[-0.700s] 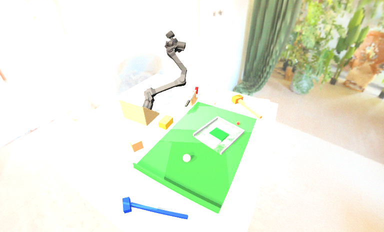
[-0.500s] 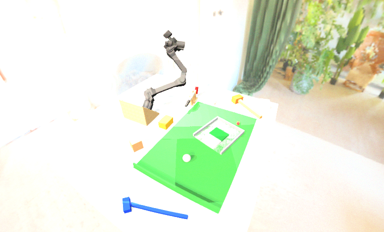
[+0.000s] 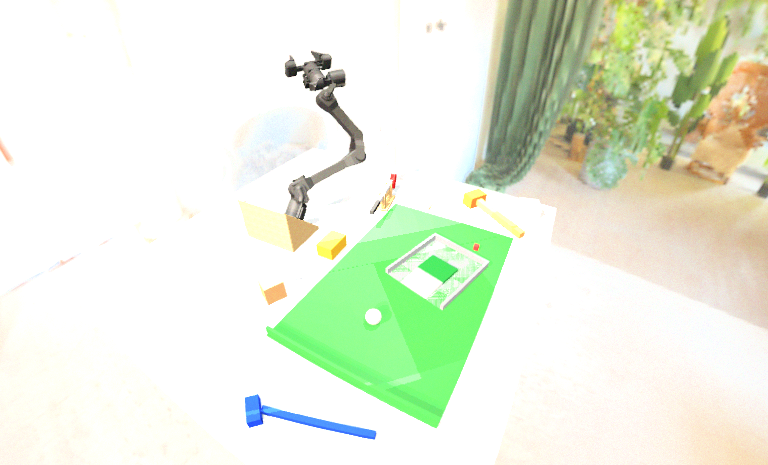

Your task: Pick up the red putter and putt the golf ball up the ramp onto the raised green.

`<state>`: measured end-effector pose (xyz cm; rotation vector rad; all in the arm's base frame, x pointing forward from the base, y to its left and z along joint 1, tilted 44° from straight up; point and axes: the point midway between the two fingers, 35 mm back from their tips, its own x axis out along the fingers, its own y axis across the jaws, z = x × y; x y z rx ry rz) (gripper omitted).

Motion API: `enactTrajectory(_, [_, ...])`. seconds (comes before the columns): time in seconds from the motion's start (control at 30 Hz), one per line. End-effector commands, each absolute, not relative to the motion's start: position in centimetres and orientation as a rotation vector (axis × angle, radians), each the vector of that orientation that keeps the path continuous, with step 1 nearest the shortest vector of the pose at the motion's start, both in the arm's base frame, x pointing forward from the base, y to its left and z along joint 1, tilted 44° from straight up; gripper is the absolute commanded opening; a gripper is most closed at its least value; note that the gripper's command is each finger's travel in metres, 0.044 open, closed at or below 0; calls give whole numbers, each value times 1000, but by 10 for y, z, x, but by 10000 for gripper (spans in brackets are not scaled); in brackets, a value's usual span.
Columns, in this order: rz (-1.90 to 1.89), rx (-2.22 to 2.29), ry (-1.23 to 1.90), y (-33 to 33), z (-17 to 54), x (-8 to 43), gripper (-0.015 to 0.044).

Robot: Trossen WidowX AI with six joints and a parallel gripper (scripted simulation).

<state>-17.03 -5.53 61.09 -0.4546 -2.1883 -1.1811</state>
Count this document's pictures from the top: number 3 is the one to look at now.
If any white golf ball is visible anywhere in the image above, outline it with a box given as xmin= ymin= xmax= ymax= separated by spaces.
xmin=365 ymin=309 xmax=382 ymax=325

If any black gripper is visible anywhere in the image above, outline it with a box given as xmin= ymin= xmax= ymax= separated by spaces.
xmin=284 ymin=50 xmax=332 ymax=82

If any large green putting mat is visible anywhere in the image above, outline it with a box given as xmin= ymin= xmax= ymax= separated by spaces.
xmin=273 ymin=204 xmax=513 ymax=418

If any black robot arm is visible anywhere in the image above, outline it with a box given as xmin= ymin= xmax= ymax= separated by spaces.
xmin=285 ymin=69 xmax=366 ymax=221

